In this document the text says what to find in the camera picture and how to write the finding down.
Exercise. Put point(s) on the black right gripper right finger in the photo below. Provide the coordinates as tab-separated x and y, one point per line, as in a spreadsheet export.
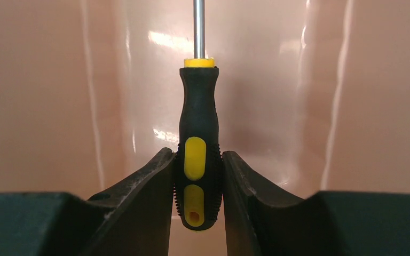
263	219

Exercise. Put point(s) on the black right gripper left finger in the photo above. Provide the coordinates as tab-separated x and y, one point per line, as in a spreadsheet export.
131	217

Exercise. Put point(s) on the black yellow screwdriver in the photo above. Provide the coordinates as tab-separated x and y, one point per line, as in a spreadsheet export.
199	165

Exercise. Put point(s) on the pink plastic bin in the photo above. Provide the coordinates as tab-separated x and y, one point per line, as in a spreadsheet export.
312	95

